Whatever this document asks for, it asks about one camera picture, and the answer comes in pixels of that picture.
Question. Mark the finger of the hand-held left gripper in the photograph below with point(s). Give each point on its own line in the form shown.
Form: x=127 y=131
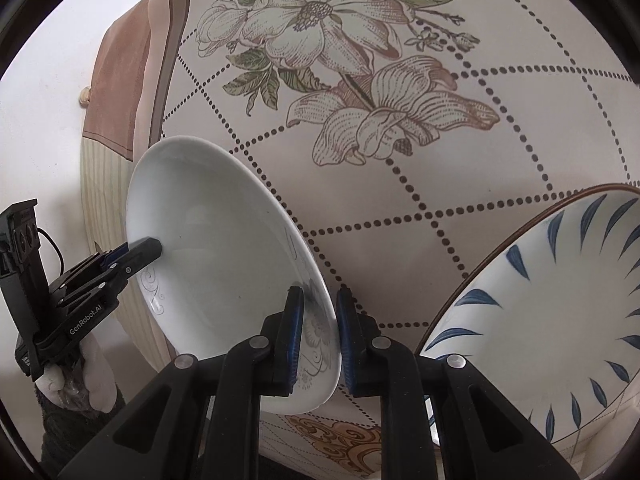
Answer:
x=95 y=262
x=145 y=252

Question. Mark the floral dotted tablecloth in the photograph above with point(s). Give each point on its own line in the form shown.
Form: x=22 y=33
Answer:
x=400 y=240

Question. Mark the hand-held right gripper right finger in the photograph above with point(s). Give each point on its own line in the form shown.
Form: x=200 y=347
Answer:
x=345 y=345

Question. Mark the person's left hand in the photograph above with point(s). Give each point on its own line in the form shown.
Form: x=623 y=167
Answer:
x=97 y=370

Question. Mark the blue leaf pattern plate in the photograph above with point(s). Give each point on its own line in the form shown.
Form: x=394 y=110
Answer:
x=540 y=320

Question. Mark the person's left forearm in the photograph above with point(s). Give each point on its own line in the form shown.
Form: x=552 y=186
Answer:
x=65 y=425

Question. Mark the beige ribbed panel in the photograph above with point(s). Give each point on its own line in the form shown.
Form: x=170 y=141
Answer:
x=107 y=200

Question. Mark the small wooden knob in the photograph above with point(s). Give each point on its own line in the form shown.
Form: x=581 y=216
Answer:
x=85 y=95

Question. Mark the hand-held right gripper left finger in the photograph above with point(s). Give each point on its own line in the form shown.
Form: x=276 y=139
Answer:
x=296 y=340

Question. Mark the white plate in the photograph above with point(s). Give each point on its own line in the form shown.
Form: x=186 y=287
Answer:
x=215 y=260

